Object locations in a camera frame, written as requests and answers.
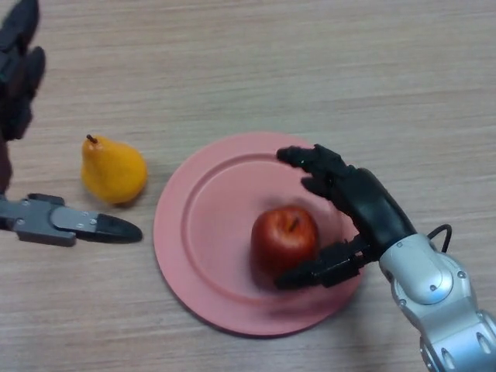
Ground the red apple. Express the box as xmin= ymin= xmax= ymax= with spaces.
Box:
xmin=250 ymin=206 xmax=320 ymax=280

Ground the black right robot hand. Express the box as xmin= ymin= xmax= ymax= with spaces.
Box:
xmin=274 ymin=143 xmax=418 ymax=291

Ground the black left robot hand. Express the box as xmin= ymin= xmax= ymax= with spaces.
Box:
xmin=0 ymin=0 xmax=143 ymax=248

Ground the pink round plate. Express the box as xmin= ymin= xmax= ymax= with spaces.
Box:
xmin=153 ymin=131 xmax=363 ymax=338

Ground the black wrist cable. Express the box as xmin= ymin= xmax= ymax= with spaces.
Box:
xmin=425 ymin=224 xmax=453 ymax=253

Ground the yellow pear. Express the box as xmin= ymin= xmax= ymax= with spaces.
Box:
xmin=80 ymin=134 xmax=149 ymax=205

